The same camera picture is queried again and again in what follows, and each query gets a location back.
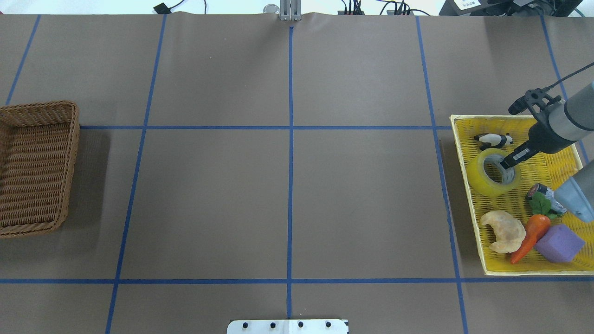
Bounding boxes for toy carrot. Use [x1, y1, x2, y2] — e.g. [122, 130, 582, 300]
[510, 214, 551, 264]

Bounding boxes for black box device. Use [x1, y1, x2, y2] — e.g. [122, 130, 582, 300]
[153, 3, 172, 15]

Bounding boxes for yellow woven basket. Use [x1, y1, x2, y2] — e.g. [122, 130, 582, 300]
[450, 115, 594, 276]

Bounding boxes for black camera cable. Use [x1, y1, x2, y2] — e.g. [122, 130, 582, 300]
[544, 62, 594, 91]

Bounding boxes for croissant bread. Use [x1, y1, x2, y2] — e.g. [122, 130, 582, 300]
[480, 211, 526, 254]

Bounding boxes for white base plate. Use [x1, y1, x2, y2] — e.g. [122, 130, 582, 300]
[226, 319, 350, 334]

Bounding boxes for brown wicker basket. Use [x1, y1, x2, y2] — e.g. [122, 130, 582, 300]
[0, 101, 80, 238]

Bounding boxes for aluminium frame post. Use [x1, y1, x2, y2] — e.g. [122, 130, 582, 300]
[278, 0, 303, 21]

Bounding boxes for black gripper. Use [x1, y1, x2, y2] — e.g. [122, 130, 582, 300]
[500, 122, 567, 169]

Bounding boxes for purple foam block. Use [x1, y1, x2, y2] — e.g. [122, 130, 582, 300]
[535, 224, 586, 263]

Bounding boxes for green toy leaves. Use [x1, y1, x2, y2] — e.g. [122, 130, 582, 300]
[528, 192, 562, 220]

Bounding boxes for yellow tape roll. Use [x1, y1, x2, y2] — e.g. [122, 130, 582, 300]
[466, 148, 522, 197]

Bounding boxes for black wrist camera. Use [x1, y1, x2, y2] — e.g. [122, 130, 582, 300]
[508, 87, 562, 123]

